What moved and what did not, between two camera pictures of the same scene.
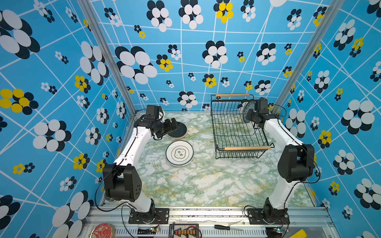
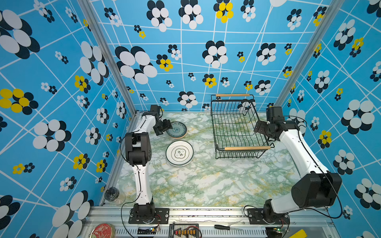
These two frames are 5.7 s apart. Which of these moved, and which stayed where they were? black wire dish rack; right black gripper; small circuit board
Moved: right black gripper
Stayed: black wire dish rack; small circuit board
